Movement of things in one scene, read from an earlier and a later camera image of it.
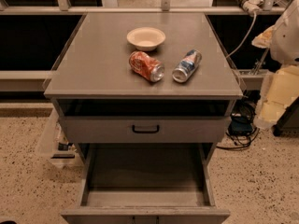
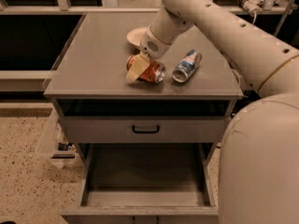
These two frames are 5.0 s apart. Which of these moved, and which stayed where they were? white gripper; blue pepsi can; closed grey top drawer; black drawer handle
Moved: white gripper
Stayed: black drawer handle; closed grey top drawer; blue pepsi can
